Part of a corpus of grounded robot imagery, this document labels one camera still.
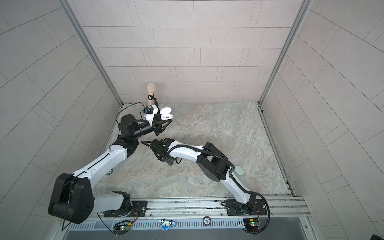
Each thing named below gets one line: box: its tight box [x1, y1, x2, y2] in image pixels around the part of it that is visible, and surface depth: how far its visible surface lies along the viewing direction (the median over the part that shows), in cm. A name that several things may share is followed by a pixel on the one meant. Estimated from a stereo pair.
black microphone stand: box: [147, 92, 160, 114], surface depth 98 cm
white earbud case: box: [159, 106, 174, 121], surface depth 72 cm
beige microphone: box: [146, 83, 156, 106], surface depth 91 cm
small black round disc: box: [203, 215, 212, 227], surface depth 69 cm
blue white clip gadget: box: [158, 218, 176, 232], surface depth 67 cm
